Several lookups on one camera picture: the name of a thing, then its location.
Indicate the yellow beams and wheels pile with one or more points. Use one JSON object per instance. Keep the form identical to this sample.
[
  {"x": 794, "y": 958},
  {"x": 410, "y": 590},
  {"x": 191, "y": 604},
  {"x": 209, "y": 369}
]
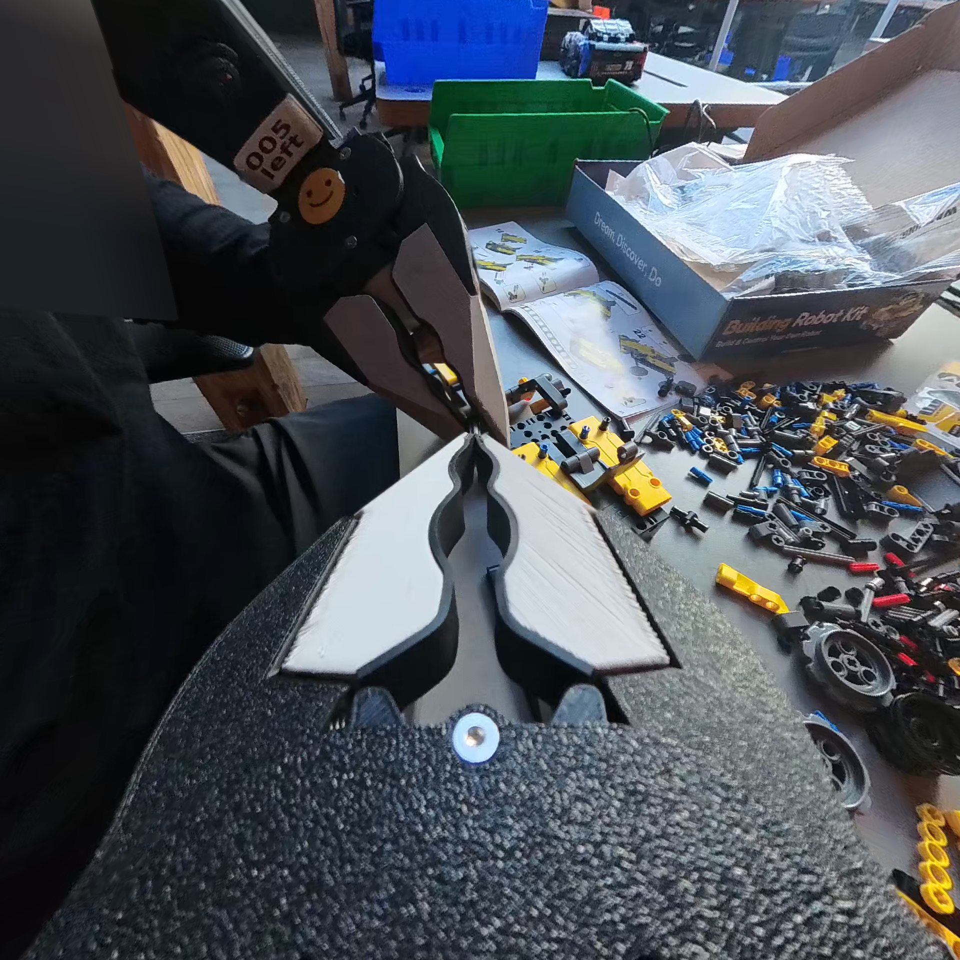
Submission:
[{"x": 851, "y": 667}]

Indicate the partly built yellow model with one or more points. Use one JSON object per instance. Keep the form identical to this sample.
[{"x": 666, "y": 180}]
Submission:
[{"x": 600, "y": 465}]

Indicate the cardboard set box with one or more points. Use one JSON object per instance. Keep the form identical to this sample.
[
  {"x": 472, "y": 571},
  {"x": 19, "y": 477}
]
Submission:
[{"x": 660, "y": 285}]

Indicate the black chair armrest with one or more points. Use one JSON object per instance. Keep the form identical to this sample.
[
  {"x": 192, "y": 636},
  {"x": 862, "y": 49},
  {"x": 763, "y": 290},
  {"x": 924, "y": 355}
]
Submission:
[{"x": 202, "y": 352}]

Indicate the wooden post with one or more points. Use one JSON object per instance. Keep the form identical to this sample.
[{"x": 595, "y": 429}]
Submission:
[{"x": 262, "y": 390}]

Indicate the open instruction booklet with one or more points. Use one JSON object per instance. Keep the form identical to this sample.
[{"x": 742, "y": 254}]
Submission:
[{"x": 570, "y": 315}]

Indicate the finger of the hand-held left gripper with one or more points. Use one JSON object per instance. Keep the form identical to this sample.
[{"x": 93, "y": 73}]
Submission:
[
  {"x": 450, "y": 300},
  {"x": 382, "y": 352}
]

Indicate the person's black clothing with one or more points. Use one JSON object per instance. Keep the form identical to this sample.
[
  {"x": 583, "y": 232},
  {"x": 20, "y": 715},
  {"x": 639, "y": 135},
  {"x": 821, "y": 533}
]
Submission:
[{"x": 112, "y": 562}]

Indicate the clear plastic parts bag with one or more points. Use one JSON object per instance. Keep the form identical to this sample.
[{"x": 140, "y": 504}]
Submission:
[{"x": 750, "y": 210}]

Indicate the small black connector piece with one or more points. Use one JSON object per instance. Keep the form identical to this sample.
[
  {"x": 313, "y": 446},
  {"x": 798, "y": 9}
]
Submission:
[{"x": 446, "y": 397}]

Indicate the green plastic bin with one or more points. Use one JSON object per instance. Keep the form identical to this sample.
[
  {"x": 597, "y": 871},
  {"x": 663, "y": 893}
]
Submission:
[{"x": 540, "y": 150}]

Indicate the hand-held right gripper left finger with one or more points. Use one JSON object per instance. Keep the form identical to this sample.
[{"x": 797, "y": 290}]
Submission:
[{"x": 375, "y": 592}]

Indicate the blue plastic bin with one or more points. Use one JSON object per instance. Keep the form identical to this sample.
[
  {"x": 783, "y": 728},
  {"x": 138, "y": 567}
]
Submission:
[{"x": 457, "y": 37}]

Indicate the person's left forearm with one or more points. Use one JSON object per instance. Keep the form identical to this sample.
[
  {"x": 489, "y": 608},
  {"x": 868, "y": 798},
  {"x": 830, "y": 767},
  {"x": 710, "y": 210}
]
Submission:
[{"x": 225, "y": 285}]

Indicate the yellow black sticker sheet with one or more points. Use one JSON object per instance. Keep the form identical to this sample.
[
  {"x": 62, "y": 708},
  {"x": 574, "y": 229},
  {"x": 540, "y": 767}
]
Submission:
[{"x": 941, "y": 412}]

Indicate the pile of small building pieces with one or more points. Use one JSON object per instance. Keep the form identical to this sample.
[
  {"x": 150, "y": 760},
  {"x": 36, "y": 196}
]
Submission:
[{"x": 825, "y": 480}]

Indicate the wooden top table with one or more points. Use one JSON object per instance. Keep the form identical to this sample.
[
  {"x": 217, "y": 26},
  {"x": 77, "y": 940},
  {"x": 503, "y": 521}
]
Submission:
[{"x": 712, "y": 90}]

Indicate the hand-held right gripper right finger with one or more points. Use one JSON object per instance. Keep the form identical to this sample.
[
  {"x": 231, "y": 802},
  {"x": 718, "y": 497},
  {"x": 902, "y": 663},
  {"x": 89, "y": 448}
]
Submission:
[{"x": 577, "y": 592}]

